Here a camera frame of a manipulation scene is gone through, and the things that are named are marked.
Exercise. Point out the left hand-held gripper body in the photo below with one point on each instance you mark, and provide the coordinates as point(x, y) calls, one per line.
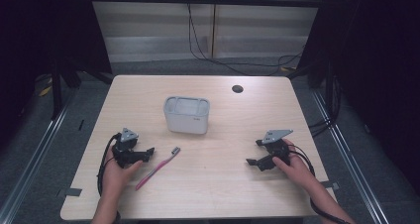
point(125, 151)

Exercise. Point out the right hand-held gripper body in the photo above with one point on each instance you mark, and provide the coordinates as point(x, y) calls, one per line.
point(279, 149)

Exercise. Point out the pink toothbrush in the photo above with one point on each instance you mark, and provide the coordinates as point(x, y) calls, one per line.
point(157, 168)

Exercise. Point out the white plastic holder box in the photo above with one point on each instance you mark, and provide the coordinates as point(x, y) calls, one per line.
point(187, 116)

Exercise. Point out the person's left hand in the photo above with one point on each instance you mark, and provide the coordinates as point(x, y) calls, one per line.
point(114, 179)

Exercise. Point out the person's right hand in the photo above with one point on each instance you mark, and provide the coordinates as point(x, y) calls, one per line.
point(298, 172)

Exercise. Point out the black floor tape strip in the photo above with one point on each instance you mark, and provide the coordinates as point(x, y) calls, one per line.
point(81, 125)

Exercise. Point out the grey floor tape piece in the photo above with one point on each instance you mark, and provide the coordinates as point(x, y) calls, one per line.
point(330, 185)
point(70, 192)

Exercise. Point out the black metal stand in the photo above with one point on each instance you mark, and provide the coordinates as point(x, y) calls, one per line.
point(56, 91)

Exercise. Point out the black curtain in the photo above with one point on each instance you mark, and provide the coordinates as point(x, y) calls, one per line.
point(46, 32)
point(373, 68)

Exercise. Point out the metal floor rail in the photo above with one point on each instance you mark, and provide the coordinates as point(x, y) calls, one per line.
point(350, 158)
point(36, 151)

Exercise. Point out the black horizontal frame bar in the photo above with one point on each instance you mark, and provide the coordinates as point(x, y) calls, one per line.
point(204, 0)

